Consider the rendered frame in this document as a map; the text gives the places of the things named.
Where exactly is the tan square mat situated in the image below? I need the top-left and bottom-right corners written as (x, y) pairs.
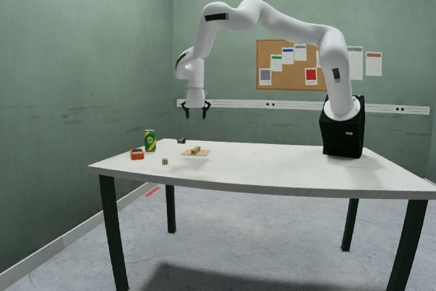
top-left (181, 149), bottom-right (210, 156)

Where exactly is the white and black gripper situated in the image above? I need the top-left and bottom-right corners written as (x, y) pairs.
top-left (181, 89), bottom-right (211, 119)

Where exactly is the orange multimeter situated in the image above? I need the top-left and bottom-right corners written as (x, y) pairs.
top-left (130, 149), bottom-right (144, 160)

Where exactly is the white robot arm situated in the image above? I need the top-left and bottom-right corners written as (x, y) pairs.
top-left (175, 0), bottom-right (360, 121)

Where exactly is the green and yellow drink can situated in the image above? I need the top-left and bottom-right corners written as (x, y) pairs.
top-left (144, 129), bottom-right (156, 152)

